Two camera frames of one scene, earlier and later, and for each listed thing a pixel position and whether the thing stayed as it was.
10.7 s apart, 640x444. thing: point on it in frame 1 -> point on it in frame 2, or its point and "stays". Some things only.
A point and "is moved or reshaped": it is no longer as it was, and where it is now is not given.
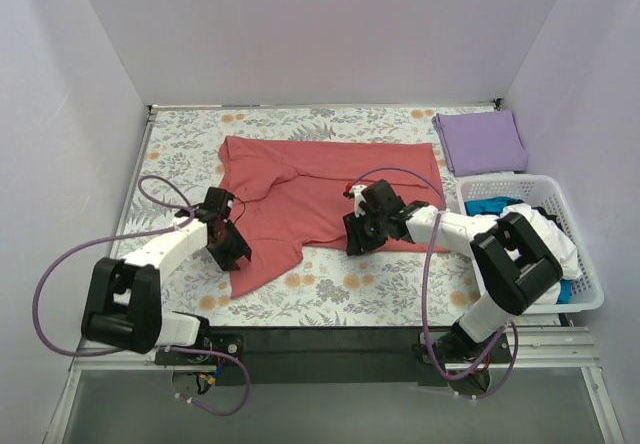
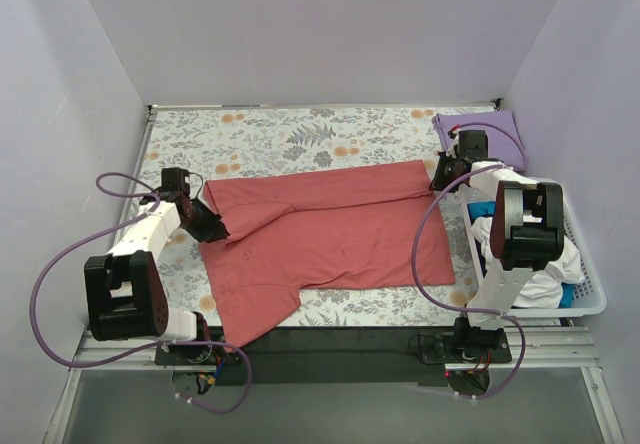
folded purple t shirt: x=481 y=142 stays
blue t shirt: x=493 y=206 stays
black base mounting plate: x=329 y=356 stays
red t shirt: x=294 y=195 is moved or reshaped
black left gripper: x=233 y=248 -> x=208 y=224
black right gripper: x=358 y=236 -> x=442 y=173
